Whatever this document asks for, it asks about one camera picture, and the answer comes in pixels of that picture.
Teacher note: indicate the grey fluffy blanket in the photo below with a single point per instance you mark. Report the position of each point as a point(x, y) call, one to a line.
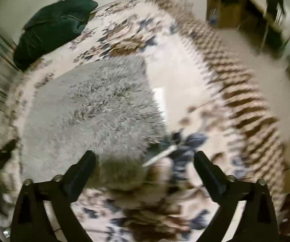
point(97, 111)

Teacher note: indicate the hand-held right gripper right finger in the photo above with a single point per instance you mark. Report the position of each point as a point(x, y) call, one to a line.
point(209, 175)

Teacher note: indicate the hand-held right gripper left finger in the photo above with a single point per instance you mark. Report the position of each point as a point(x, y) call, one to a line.
point(81, 177)

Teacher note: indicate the floral bedspread bed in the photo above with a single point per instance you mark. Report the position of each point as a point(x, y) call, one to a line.
point(180, 68)

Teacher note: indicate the brown checkered bed sheet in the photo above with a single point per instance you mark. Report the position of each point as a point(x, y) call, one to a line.
point(235, 93)

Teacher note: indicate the folding chair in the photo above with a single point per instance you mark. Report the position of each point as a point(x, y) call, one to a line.
point(264, 37)

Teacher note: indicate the wooden cabinet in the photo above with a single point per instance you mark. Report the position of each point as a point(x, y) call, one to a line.
point(225, 12)

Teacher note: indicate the dark green duvet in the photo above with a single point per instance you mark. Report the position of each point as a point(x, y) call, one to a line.
point(54, 27)

